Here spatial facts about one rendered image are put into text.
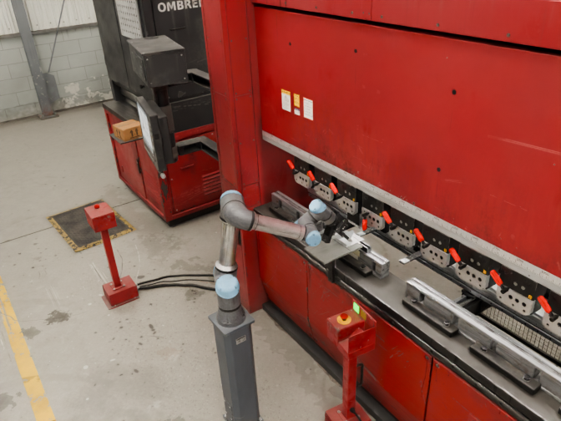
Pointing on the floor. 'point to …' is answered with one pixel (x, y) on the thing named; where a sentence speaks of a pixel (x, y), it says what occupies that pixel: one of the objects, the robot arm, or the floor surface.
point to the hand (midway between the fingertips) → (346, 239)
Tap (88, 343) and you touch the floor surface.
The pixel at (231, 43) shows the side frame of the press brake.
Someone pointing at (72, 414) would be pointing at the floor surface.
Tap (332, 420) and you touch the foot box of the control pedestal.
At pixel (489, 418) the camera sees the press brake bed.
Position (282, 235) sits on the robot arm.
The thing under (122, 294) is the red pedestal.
